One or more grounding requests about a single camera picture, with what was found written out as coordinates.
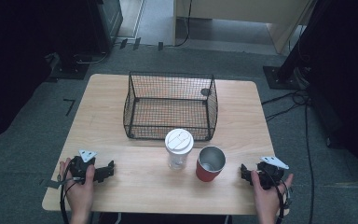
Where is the hanging black cable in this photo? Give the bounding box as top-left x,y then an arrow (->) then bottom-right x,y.
174,0 -> 194,49

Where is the black curtain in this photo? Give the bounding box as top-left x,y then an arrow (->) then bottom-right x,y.
0,0 -> 90,147
278,0 -> 358,189

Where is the black stand base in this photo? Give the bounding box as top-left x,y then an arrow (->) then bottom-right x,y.
262,64 -> 310,91
45,51 -> 90,82

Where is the person's dark lap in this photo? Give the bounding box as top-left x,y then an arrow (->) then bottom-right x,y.
96,212 -> 232,224

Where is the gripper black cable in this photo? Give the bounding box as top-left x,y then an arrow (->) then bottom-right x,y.
267,169 -> 293,224
59,158 -> 77,224

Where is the person's right hand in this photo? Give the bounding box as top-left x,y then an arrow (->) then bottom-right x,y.
250,170 -> 295,217

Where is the person's left hand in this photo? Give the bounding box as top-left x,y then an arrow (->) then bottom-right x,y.
59,157 -> 96,216

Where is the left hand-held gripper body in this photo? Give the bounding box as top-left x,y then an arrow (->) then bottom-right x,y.
69,149 -> 106,185

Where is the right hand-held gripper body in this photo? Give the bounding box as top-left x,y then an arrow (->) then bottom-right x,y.
254,156 -> 290,191

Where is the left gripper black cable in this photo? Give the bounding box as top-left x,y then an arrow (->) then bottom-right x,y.
59,158 -> 77,224

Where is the black cabinet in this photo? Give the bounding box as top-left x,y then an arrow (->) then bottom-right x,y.
87,0 -> 124,54

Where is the angled black floor tape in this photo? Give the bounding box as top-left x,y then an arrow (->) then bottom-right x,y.
62,98 -> 76,117

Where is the black wire mesh basket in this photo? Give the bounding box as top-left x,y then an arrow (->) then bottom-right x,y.
122,71 -> 219,142

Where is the long black floor cable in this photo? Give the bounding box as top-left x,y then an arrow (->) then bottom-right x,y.
303,99 -> 315,224

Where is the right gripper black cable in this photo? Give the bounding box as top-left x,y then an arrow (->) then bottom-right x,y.
267,169 -> 293,224

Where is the red metal tumbler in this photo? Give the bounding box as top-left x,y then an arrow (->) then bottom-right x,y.
195,146 -> 227,183

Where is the clear cup with white lid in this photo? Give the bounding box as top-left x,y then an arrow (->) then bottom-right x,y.
164,128 -> 195,171

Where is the beige wooden cabinet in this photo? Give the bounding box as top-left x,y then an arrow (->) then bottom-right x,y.
172,0 -> 317,54

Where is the looped black floor cable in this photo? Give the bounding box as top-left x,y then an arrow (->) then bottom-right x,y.
260,89 -> 310,123

